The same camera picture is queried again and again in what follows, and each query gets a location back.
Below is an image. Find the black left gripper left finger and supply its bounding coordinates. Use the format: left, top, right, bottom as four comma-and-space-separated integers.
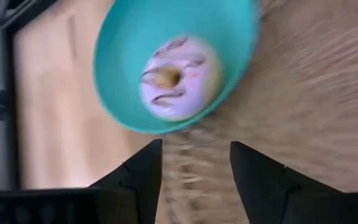
88, 139, 163, 224

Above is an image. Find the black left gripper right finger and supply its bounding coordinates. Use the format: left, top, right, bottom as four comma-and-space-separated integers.
229, 141, 346, 224

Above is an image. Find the round woven mat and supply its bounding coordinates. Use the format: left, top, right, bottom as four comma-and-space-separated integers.
162, 129, 229, 224

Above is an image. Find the lilac donut with brown stripes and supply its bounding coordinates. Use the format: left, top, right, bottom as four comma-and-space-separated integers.
139, 35, 222, 122

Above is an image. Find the teal green plate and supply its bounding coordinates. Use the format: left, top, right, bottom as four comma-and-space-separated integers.
92, 0, 260, 135

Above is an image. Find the black metal table frame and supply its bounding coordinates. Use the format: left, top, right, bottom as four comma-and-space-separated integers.
0, 0, 57, 191

